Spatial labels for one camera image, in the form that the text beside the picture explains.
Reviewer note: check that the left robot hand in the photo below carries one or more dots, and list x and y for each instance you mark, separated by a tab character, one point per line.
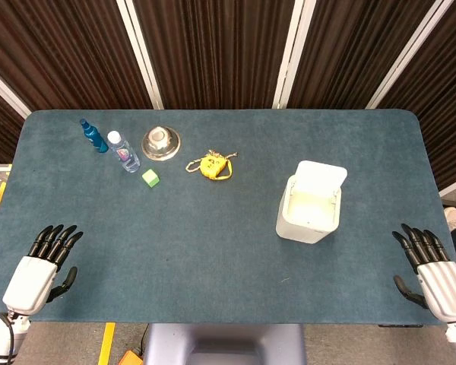
30	279

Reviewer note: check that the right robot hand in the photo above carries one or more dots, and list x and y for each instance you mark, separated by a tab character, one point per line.
439	279

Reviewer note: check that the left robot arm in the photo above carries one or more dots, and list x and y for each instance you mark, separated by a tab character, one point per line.
2	338

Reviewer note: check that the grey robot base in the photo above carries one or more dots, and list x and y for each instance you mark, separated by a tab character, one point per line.
224	344

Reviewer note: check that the white open-lid bin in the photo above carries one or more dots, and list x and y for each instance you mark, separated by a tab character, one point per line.
311	203

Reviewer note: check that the white shoe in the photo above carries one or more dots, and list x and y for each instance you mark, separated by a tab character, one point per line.
451	216

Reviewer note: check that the orange box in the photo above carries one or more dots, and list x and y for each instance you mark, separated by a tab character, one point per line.
131	358

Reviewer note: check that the blue spray bottle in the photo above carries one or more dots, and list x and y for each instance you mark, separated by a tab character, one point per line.
94	136

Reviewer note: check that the green cube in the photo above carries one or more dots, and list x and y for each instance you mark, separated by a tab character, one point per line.
150	178

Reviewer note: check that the clear plastic water bottle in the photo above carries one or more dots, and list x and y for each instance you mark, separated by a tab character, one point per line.
123	151

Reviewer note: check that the upturned metal bowl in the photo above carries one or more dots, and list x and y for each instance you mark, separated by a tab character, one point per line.
161	143

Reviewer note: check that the blue table cloth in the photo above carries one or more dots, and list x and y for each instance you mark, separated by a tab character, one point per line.
220	216

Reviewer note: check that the yellow tape measure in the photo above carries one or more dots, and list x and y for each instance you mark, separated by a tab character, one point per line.
212	166

